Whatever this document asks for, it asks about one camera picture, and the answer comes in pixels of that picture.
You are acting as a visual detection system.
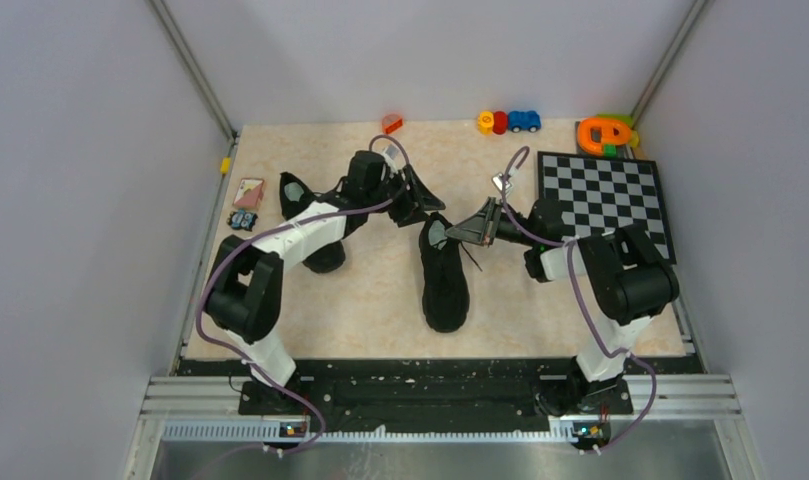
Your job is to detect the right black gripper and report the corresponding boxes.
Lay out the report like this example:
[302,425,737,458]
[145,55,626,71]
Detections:
[446,197,539,248]

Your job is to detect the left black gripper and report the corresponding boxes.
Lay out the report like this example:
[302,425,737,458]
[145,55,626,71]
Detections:
[365,164,444,226]

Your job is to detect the black shoe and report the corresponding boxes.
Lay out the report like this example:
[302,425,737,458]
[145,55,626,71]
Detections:
[418,212,481,333]
[278,172,346,274]

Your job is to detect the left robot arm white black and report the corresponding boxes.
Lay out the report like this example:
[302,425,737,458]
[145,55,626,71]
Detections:
[199,150,446,414]

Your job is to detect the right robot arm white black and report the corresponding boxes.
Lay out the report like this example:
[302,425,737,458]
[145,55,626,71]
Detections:
[448,198,679,412]

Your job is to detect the orange toy brick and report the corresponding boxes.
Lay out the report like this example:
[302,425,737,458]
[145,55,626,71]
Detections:
[381,114,404,135]

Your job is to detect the yellow toy cylinder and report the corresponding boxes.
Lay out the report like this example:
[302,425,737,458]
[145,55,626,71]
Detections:
[476,111,495,135]

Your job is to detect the red toy cylinder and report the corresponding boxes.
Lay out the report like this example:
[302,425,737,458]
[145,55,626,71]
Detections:
[493,111,508,135]

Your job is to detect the blue toy car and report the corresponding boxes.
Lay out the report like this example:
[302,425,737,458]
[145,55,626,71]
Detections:
[507,110,542,133]

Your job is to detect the black white checkerboard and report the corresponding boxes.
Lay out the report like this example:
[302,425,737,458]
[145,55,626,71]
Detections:
[537,151,677,264]

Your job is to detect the pink triangle card box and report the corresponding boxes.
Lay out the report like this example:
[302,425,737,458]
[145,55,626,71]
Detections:
[233,178,266,211]

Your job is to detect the small blue black toy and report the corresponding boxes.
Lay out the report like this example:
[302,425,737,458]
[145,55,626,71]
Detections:
[226,209,258,232]

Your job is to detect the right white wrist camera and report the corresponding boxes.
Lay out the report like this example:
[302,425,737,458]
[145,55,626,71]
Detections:
[491,172,514,195]

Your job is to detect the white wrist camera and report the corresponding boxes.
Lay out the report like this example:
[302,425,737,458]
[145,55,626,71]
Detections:
[491,172,514,195]
[380,144,401,174]

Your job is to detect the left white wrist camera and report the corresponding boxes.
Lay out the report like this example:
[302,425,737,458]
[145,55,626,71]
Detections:
[380,144,401,174]

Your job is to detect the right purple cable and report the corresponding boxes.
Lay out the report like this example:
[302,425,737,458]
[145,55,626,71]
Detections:
[499,146,658,455]

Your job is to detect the purple cable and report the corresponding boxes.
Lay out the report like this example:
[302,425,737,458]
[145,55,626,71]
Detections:
[195,135,412,458]
[499,146,658,455]

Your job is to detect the orange ring toy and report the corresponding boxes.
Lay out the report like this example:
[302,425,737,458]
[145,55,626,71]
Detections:
[575,116,639,157]

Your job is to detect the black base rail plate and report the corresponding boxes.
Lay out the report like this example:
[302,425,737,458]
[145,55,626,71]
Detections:
[175,356,707,439]

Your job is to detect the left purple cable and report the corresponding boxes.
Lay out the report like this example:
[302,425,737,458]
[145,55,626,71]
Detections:
[195,135,412,458]

